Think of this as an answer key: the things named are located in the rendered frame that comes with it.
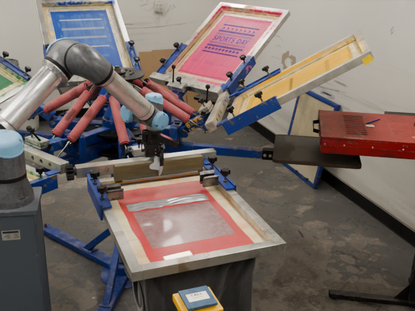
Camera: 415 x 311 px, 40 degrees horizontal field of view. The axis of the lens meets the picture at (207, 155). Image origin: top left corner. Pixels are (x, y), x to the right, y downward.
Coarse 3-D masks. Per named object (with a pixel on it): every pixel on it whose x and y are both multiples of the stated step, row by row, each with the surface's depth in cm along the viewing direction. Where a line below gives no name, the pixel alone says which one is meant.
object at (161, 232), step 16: (128, 192) 255; (144, 192) 256; (160, 192) 256; (160, 208) 242; (144, 224) 228; (160, 224) 229; (176, 224) 229; (144, 240) 217; (160, 240) 217; (176, 240) 217; (192, 240) 217; (160, 256) 207
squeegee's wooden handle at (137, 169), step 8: (152, 160) 251; (168, 160) 252; (176, 160) 253; (184, 160) 255; (192, 160) 256; (200, 160) 258; (120, 168) 245; (128, 168) 246; (136, 168) 248; (144, 168) 249; (168, 168) 253; (176, 168) 255; (184, 168) 256; (192, 168) 258; (200, 168) 259; (120, 176) 246; (128, 176) 248; (136, 176) 249
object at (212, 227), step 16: (176, 192) 256; (192, 192) 257; (208, 192) 257; (176, 208) 242; (192, 208) 242; (208, 208) 242; (192, 224) 229; (208, 224) 229; (224, 224) 230; (208, 240) 218; (224, 240) 218; (240, 240) 218
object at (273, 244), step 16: (224, 192) 253; (240, 208) 238; (112, 224) 221; (256, 224) 224; (272, 240) 212; (128, 256) 200; (192, 256) 200; (208, 256) 201; (224, 256) 202; (240, 256) 205; (256, 256) 207; (128, 272) 195; (144, 272) 192; (160, 272) 195; (176, 272) 197
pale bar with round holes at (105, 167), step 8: (176, 152) 278; (184, 152) 278; (192, 152) 278; (200, 152) 278; (208, 152) 279; (112, 160) 267; (120, 160) 267; (128, 160) 267; (136, 160) 267; (144, 160) 268; (80, 168) 258; (88, 168) 260; (96, 168) 261; (104, 168) 262; (112, 168) 264; (80, 176) 260
